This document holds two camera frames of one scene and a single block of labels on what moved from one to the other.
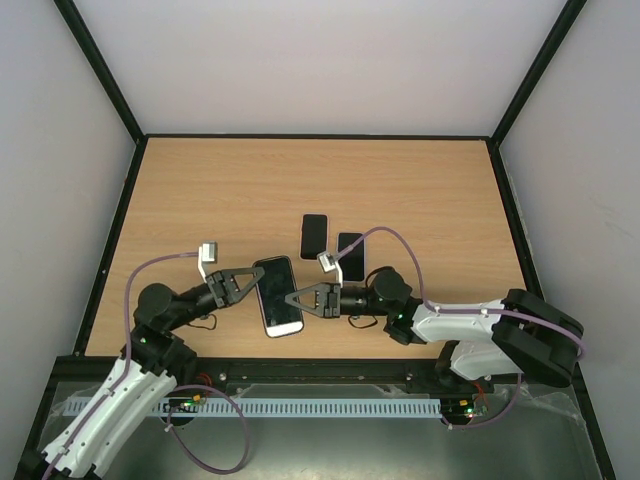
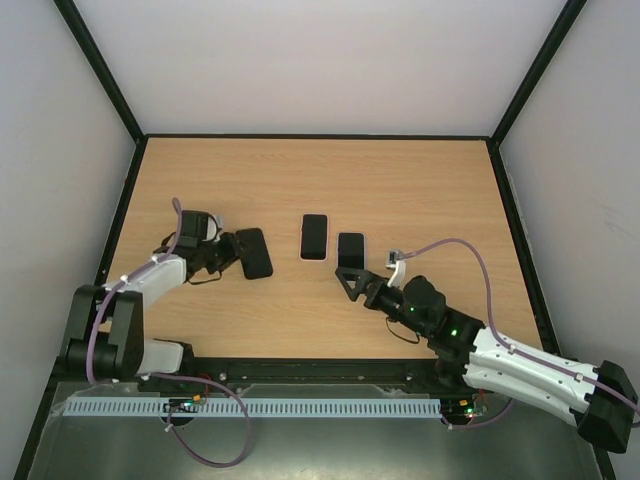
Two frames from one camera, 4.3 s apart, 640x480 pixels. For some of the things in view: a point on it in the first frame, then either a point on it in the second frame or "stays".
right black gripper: x=332 y=300 to x=373 y=289
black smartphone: x=353 y=263 stays
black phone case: x=280 y=318 to x=253 y=253
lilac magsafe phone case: x=354 y=264 stays
